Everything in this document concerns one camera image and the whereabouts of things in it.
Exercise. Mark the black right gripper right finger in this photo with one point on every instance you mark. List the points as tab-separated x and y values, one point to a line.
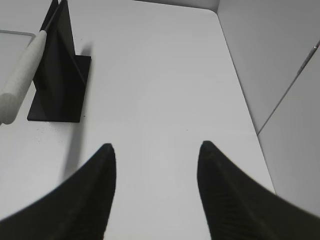
236	207

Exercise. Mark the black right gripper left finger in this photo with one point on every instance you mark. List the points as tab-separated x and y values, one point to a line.
78	209

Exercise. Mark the white handled kitchen knife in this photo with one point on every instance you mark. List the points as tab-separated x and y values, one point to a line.
19	81

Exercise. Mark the black knife stand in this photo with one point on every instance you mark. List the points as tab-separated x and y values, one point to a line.
62	75

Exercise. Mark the grey rimmed deer cutting board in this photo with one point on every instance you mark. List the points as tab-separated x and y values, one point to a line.
12	46

